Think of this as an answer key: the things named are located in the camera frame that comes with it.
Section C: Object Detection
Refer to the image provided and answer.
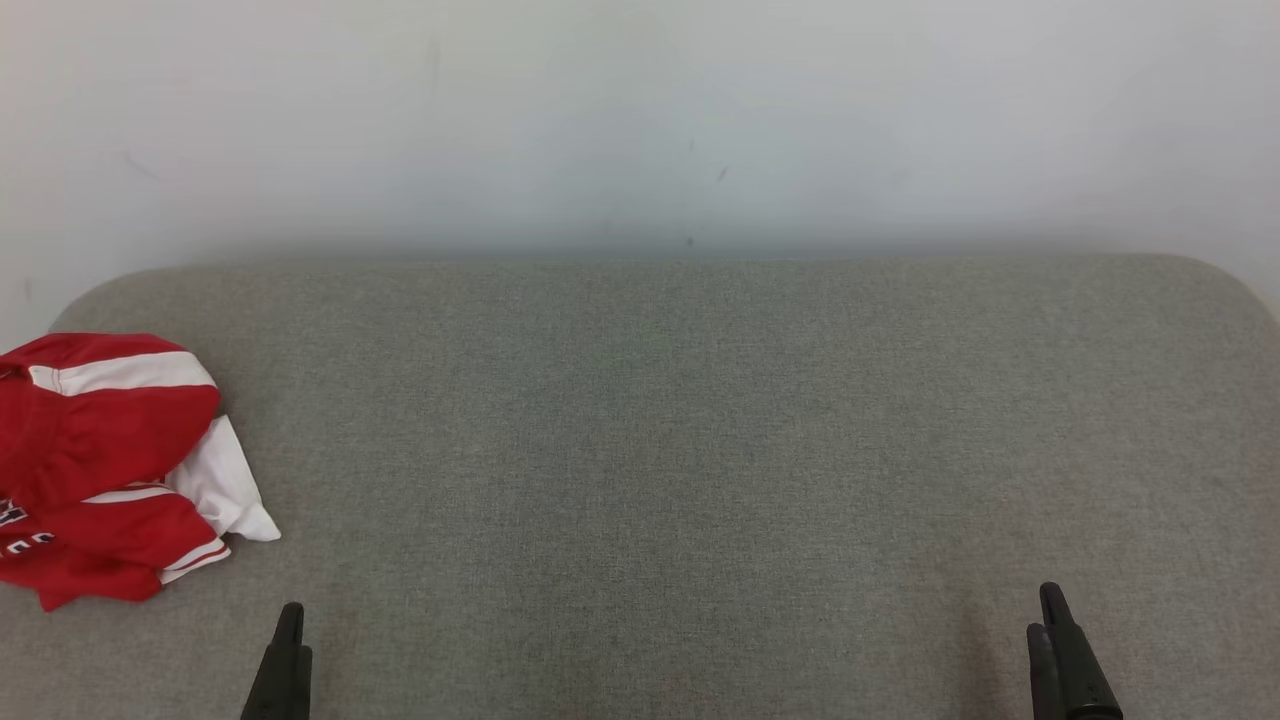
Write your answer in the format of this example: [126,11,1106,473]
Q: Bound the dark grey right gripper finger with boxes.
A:
[1027,625,1067,720]
[1040,583,1123,720]

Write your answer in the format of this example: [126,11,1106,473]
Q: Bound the red basketball jersey white trim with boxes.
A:
[0,415,282,612]

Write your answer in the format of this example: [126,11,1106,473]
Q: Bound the red shorts with white stripe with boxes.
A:
[0,333,222,513]

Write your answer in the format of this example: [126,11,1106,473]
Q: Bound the grey fabric sofa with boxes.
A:
[0,254,1280,720]

